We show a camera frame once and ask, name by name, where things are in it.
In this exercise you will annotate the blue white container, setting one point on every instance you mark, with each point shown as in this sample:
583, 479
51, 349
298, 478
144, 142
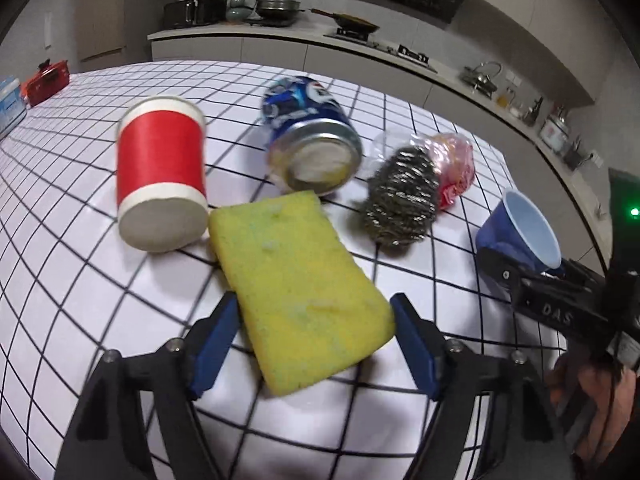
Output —
11, 105

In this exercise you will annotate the crushed blue soda can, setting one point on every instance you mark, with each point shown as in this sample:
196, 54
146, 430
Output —
310, 110

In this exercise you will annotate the beige refrigerator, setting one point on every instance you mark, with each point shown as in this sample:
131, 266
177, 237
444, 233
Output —
100, 10

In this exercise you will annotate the black microwave oven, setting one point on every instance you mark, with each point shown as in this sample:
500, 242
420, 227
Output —
192, 12

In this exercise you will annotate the yellow oil bottle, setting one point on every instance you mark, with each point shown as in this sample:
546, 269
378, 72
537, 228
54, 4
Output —
506, 98

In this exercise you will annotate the green ceramic jar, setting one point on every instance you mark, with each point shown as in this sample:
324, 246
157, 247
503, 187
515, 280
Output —
239, 10

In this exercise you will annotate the small red pot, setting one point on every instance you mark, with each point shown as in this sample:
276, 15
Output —
47, 82

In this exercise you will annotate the blue bowl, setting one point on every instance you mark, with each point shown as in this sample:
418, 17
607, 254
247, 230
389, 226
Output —
520, 230

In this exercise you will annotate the person's right hand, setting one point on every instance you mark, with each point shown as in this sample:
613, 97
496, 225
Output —
595, 400

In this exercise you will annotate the steel wool scrubber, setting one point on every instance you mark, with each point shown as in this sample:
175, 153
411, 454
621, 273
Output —
400, 195

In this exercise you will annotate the black gas stove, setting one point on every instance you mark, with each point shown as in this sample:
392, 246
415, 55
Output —
380, 47

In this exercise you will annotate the white rice cooker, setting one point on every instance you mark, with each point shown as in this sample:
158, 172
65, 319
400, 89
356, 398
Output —
554, 134

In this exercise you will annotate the yellow green sponge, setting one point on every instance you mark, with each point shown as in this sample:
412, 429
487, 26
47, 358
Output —
295, 285

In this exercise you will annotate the checked white tablecloth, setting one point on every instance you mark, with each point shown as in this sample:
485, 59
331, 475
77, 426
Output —
75, 285

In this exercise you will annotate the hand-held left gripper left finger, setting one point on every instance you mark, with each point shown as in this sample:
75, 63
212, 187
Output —
212, 345

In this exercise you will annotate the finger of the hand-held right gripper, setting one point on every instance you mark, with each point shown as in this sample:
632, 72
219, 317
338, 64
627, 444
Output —
582, 271
500, 272

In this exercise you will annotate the pink plastic bag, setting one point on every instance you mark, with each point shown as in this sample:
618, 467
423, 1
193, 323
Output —
455, 160

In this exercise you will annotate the red paper cup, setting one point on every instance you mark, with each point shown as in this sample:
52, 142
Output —
160, 155

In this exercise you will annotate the black utensil holder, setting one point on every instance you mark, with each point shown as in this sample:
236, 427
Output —
575, 157

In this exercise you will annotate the dark glass bottle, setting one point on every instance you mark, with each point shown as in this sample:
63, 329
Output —
534, 110

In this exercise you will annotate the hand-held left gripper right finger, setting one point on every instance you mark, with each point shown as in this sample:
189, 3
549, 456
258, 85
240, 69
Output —
417, 345

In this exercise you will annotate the small white jar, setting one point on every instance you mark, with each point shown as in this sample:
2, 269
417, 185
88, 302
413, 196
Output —
516, 109

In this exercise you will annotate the black wok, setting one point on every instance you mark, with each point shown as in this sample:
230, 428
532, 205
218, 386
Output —
355, 22

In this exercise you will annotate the white wall socket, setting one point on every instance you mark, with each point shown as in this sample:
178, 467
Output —
595, 157
512, 79

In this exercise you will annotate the grey pot with lid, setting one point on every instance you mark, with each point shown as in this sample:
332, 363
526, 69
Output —
277, 9

